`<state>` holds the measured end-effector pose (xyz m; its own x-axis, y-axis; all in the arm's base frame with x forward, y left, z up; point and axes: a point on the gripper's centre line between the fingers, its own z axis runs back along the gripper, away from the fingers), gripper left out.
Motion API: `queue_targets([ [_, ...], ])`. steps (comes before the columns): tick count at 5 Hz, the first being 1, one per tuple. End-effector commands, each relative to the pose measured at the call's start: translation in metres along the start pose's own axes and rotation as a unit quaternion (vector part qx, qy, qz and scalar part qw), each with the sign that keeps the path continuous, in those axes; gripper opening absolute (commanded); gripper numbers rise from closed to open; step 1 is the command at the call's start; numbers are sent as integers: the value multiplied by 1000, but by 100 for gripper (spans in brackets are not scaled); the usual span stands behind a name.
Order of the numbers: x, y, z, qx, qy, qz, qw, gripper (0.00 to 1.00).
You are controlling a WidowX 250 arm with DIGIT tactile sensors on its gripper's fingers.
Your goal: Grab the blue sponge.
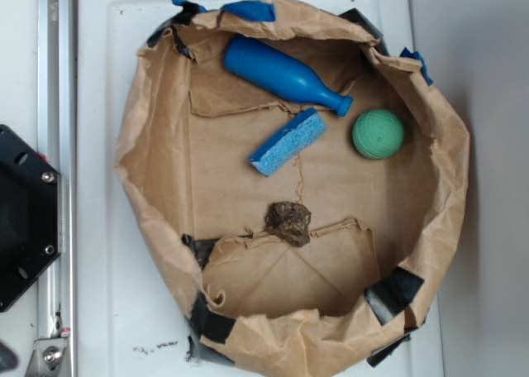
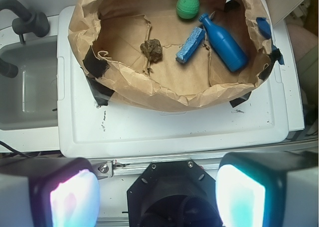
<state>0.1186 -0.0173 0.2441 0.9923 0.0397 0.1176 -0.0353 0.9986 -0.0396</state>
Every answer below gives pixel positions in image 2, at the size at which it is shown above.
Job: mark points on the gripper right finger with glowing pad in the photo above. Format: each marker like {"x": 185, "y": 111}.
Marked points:
{"x": 268, "y": 189}

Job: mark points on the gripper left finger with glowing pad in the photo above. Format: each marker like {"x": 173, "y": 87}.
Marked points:
{"x": 48, "y": 192}

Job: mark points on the blue sponge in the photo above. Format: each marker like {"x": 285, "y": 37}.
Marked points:
{"x": 190, "y": 46}

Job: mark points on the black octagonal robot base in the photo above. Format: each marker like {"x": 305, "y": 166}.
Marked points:
{"x": 173, "y": 195}

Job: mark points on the grey sink basin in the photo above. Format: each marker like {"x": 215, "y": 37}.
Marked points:
{"x": 30, "y": 99}

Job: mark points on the black faucet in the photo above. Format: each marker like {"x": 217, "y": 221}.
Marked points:
{"x": 27, "y": 21}

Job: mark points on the brown paper bag liner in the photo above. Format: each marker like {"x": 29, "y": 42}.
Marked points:
{"x": 105, "y": 37}

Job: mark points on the brown rock lump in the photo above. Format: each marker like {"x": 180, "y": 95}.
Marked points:
{"x": 152, "y": 49}

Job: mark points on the green dimpled ball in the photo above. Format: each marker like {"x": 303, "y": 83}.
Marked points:
{"x": 187, "y": 9}

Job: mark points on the aluminium rail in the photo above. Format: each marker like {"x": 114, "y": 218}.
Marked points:
{"x": 207, "y": 160}

